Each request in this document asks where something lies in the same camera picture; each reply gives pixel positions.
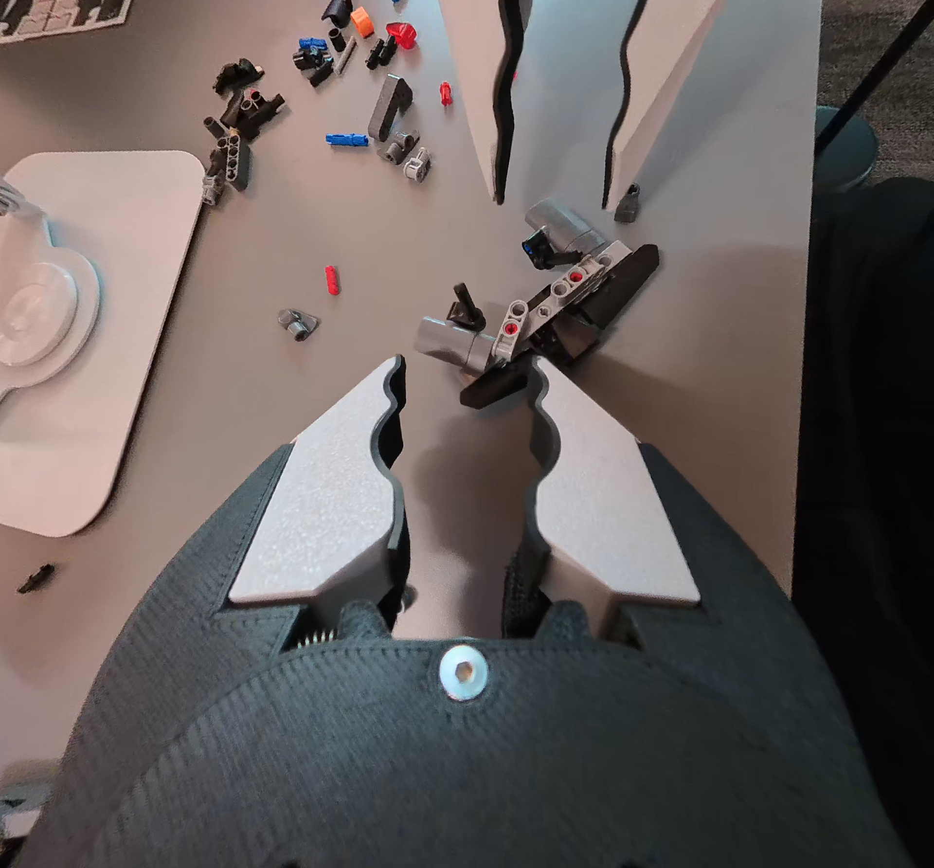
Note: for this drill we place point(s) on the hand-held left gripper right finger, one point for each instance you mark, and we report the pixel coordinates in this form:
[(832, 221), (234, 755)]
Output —
[(613, 510)]

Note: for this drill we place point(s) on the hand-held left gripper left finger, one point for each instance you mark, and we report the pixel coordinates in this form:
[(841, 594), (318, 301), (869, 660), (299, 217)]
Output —
[(321, 510)]

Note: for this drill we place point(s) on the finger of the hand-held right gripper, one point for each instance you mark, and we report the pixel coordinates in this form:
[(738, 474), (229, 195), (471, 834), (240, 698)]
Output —
[(474, 21), (678, 21)]

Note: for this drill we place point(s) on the lego pieces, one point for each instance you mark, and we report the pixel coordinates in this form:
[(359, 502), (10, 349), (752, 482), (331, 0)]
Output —
[(390, 109)]

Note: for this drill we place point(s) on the dark grey lego connector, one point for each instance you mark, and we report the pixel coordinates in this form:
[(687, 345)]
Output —
[(627, 207)]

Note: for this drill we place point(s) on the grey black lego assembly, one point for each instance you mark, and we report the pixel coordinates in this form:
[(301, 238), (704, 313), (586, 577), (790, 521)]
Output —
[(445, 342)]

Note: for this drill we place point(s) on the grey lego connector plate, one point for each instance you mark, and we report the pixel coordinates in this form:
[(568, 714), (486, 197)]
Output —
[(298, 324)]

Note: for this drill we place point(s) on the red lego pin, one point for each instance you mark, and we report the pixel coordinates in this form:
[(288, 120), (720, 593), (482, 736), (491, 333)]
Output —
[(332, 280)]

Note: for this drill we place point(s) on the small black lego pin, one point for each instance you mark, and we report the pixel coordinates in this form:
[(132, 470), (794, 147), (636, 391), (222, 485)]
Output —
[(35, 579)]

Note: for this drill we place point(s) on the black slanted pole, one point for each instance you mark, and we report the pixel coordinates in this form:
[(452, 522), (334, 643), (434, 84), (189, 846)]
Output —
[(875, 80)]

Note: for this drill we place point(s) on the grey round floor base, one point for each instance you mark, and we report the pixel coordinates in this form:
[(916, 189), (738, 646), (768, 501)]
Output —
[(846, 153)]

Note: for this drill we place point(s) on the tray of sorted parts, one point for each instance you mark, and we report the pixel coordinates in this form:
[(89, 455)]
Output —
[(18, 802)]

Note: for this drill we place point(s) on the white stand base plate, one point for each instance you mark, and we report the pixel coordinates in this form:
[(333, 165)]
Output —
[(146, 299)]

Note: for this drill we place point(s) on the pale stand bracket with disc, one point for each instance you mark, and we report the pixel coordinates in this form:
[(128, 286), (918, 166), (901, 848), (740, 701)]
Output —
[(44, 313)]

